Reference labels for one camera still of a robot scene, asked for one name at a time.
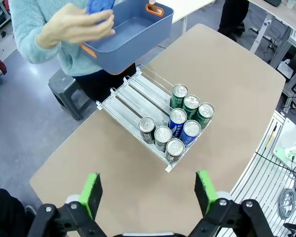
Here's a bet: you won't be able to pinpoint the person's right forearm teal sleeve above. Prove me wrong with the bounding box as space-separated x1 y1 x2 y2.
8 0 65 65

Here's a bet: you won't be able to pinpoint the black coffee can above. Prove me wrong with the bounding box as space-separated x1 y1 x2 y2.
138 117 156 145
154 125 173 153
165 138 185 163

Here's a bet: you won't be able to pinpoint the large white table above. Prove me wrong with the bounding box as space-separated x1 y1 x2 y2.
160 0 216 34

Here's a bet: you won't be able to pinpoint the standing person black trousers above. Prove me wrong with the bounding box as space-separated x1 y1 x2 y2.
217 0 250 42

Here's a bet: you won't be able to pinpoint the white wire can dispenser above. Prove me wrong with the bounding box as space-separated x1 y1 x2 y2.
95 64 216 173

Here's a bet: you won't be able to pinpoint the grey plastic stool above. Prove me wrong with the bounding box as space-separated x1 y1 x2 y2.
48 69 96 121

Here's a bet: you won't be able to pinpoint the person in teal fleece hoodie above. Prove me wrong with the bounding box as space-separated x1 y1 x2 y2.
8 0 137 102

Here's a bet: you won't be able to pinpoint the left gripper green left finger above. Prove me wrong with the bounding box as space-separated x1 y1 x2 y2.
27 172 107 237

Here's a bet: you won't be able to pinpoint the grey coiled cable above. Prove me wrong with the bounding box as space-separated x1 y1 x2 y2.
278 188 296 220

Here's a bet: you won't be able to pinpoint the aluminium profile frame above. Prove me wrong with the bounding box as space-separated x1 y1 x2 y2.
271 24 296 109

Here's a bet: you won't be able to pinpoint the green beverage can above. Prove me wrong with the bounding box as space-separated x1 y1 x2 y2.
194 102 215 130
169 83 189 109
182 94 201 120

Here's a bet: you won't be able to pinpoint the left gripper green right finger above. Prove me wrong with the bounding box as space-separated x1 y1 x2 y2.
189 169 274 237

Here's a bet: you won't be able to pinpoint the person's right hand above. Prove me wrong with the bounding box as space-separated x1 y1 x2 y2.
36 3 115 49

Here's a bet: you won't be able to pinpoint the blue plastic bin orange handles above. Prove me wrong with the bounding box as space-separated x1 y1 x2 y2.
80 0 175 76

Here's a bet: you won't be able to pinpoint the beige desk white leg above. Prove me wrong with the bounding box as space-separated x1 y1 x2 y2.
249 0 296 54

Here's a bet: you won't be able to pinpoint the person in black clothing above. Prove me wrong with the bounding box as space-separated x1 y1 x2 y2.
0 189 37 237

